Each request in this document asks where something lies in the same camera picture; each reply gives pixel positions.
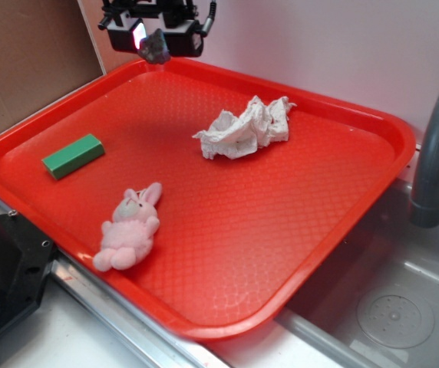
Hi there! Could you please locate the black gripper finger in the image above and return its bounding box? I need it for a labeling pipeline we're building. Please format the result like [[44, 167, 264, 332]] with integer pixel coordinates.
[[107, 18, 145, 52], [163, 20, 204, 58]]

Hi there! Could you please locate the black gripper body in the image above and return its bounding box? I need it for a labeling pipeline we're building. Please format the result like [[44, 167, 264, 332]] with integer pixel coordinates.
[[98, 0, 197, 29]]

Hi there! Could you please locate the dark brown rock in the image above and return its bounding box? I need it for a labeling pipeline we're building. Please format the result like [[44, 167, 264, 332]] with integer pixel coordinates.
[[137, 29, 171, 64]]

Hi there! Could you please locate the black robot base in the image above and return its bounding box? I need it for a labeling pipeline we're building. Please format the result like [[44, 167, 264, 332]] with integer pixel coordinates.
[[0, 213, 56, 336]]

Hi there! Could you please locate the light wooden board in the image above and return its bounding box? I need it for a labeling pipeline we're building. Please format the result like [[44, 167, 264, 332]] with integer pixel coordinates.
[[78, 0, 140, 74]]

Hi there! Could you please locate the brown cardboard sheet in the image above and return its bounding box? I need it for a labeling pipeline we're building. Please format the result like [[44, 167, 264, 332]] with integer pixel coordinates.
[[0, 1, 102, 133]]

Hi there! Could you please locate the crumpled white paper towel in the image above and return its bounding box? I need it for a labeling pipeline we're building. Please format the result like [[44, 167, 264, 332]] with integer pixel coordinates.
[[193, 96, 297, 159]]

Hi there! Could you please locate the green rectangular block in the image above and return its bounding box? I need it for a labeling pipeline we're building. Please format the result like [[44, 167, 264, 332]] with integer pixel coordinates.
[[42, 134, 105, 180]]

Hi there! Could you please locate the pink plush bunny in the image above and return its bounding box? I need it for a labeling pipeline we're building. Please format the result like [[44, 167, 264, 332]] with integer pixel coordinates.
[[93, 182, 163, 272]]

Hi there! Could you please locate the grey toy sink basin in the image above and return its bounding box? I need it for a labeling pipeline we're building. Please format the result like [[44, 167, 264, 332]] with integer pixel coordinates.
[[277, 162, 439, 367]]

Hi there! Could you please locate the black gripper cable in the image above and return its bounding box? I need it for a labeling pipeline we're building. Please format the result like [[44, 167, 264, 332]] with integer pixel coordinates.
[[198, 0, 219, 38]]

